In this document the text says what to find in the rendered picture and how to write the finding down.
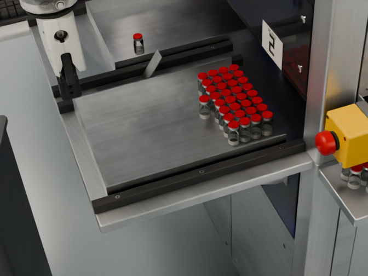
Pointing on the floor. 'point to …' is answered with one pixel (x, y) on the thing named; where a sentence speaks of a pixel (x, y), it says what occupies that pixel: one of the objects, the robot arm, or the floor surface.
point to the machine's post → (318, 46)
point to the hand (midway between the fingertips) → (69, 86)
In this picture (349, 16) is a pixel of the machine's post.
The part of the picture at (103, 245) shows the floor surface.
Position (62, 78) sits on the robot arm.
